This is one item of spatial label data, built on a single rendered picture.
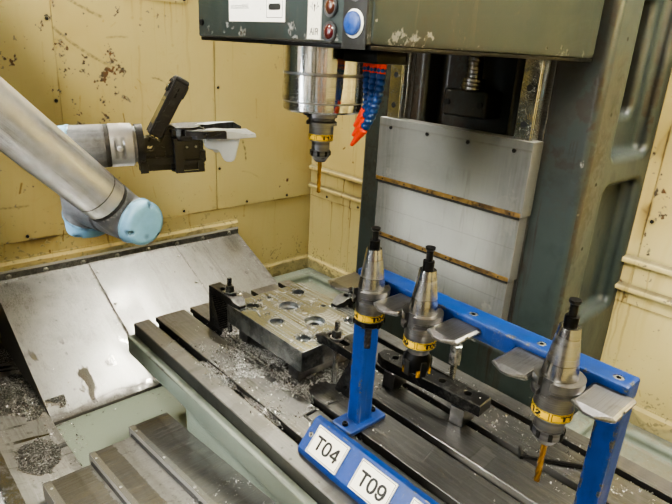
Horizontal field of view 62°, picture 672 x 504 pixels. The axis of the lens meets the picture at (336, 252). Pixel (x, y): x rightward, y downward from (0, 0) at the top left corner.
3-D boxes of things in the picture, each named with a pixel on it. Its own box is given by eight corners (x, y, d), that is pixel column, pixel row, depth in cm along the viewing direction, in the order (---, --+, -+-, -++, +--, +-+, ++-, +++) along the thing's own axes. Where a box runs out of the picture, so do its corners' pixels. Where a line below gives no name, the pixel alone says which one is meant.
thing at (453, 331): (451, 349, 78) (451, 344, 78) (421, 334, 82) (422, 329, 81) (480, 334, 82) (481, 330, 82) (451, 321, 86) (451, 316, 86)
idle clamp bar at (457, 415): (474, 435, 109) (479, 407, 107) (371, 379, 126) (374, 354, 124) (487, 424, 112) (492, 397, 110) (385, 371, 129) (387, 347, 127)
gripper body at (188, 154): (200, 163, 110) (136, 167, 106) (197, 118, 107) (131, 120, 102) (209, 171, 104) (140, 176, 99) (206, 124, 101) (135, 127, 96)
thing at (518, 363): (522, 385, 70) (523, 379, 70) (486, 367, 74) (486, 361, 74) (549, 367, 75) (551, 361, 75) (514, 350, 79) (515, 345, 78)
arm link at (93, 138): (44, 170, 100) (36, 121, 96) (110, 166, 104) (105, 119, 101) (43, 181, 93) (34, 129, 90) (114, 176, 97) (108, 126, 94)
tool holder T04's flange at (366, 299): (396, 303, 93) (398, 289, 92) (368, 311, 90) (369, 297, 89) (372, 289, 98) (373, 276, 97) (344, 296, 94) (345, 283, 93)
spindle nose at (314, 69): (378, 114, 111) (383, 50, 107) (311, 116, 102) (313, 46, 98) (331, 105, 123) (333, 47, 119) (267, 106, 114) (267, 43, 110)
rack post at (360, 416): (349, 438, 106) (360, 295, 96) (330, 424, 110) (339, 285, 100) (385, 418, 113) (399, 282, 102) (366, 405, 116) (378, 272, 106)
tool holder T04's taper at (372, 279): (390, 288, 92) (394, 250, 90) (369, 294, 90) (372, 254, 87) (373, 279, 96) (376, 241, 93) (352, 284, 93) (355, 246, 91)
